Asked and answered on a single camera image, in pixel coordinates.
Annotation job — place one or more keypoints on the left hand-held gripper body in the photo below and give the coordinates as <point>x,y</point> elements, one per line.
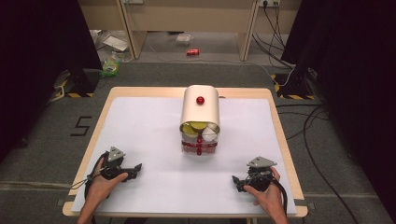
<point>112,165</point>

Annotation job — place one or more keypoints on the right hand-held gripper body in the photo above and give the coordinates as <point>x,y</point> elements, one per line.
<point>260,177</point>

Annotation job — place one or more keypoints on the clear drawer with red knob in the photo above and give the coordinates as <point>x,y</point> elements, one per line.
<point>199,146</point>

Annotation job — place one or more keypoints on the white box with red knob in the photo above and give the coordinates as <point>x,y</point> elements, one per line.
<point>200,112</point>

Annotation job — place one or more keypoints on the person's right hand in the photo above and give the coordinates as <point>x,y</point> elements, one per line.
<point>271,199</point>

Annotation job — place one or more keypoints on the person's left hand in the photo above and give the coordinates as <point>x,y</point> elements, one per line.
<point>99,189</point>

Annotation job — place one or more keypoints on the white table mat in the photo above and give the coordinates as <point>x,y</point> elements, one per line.
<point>146,155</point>

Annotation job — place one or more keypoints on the wooden table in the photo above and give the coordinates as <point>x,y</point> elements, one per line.
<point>93,146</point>

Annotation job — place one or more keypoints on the black stand base striped tape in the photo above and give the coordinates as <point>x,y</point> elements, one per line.
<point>292,88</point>
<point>79,84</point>

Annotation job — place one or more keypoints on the green plastic bag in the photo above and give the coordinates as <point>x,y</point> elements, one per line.
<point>110,67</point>

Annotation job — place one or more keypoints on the white plastic sheet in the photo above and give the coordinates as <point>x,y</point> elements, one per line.
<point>115,43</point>

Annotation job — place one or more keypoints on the black curtain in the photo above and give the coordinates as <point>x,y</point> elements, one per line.
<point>351,77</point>
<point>37,62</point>

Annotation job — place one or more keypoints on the red can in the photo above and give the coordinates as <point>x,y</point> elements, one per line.
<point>192,52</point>

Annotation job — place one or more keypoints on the clear plastic package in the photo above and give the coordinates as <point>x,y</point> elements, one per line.
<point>183,38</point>

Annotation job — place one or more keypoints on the beige desk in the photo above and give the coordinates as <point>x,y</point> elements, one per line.
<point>186,15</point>

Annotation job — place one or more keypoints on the white wall socket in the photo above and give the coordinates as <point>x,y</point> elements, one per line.
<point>269,2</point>

